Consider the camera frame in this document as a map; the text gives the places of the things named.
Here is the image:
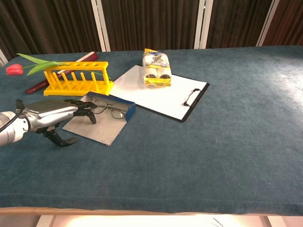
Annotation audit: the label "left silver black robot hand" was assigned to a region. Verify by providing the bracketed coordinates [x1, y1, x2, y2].
[22, 98, 97, 148]

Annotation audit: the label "blue glasses case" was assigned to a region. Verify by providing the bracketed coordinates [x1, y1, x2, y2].
[62, 91, 136, 147]

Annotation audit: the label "metal-framed eyeglasses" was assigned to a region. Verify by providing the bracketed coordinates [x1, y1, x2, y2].
[91, 98, 130, 120]

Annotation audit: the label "yellow plastic test tube rack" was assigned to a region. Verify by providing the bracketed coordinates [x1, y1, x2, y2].
[43, 61, 115, 96]

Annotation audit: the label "red artificial tulip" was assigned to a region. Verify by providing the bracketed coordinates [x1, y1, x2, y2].
[6, 53, 111, 80]

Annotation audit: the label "yellow white snack package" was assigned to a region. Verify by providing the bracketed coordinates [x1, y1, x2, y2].
[142, 48, 172, 88]

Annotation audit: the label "black clipboard with white sheet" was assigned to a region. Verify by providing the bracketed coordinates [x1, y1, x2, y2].
[110, 65, 211, 123]

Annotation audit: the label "brown pleated curtain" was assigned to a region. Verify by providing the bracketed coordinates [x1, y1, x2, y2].
[0, 0, 303, 62]

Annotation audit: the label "blue tablecloth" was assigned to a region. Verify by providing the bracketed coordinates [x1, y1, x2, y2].
[0, 45, 303, 216]

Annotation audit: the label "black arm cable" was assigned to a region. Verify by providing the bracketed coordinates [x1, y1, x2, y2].
[0, 99, 25, 133]

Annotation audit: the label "white frame post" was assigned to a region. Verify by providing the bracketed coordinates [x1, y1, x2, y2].
[256, 0, 281, 47]
[0, 48, 9, 68]
[91, 0, 111, 52]
[194, 0, 213, 50]

